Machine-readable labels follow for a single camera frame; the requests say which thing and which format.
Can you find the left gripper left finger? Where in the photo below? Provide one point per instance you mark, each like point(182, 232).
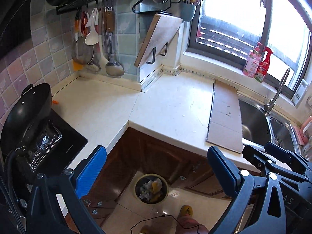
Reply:
point(81, 179)

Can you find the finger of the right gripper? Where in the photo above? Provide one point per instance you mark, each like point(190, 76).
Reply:
point(296, 162)
point(268, 165)

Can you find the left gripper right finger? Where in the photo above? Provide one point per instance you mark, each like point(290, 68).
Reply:
point(232, 180)

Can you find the yellow snack bag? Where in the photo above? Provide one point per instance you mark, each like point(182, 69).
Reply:
point(156, 186)

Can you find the chrome kitchen faucet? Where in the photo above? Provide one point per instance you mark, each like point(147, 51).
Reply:
point(269, 106)

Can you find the round trash bin yellow rim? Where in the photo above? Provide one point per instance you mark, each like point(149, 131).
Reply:
point(142, 189)

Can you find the sink drain basket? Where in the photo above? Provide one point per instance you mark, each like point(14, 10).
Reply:
point(283, 135)

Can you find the black gas stove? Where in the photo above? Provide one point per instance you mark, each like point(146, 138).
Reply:
point(53, 150)

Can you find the flat cardboard sheet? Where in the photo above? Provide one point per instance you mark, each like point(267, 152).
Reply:
point(225, 122)

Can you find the yellow slipper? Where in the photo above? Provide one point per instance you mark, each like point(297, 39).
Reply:
point(186, 211)

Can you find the person's pink trousers leg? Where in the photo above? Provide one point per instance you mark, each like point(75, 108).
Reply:
point(189, 225)

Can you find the red spray bottle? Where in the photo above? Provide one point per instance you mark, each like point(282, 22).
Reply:
point(263, 66)

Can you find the black wok pan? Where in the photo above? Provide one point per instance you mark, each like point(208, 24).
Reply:
point(27, 118)

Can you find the pink detergent bottle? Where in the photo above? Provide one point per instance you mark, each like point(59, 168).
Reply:
point(252, 61)

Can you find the steel ladle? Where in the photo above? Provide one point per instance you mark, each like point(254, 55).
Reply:
point(113, 68)

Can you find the strainer skimmer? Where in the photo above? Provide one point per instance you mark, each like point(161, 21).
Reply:
point(80, 51)

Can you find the white rice spoon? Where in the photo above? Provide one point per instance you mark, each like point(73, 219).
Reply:
point(92, 38)

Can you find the green utensil holder cup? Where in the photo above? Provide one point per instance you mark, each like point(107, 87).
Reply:
point(187, 12)

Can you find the wooden cutting board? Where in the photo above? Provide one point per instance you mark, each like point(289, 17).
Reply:
point(160, 33)

